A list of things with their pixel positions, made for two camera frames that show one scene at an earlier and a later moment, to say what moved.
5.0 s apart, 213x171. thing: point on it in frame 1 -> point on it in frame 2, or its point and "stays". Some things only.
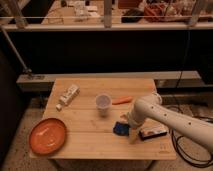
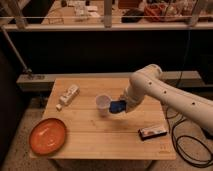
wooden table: x=95 y=112 stays
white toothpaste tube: x=68 y=96 stays
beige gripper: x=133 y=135 -> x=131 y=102
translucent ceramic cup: x=103 y=102 stays
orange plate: x=48 y=136 stays
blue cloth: x=121 y=129 -> x=117 y=106
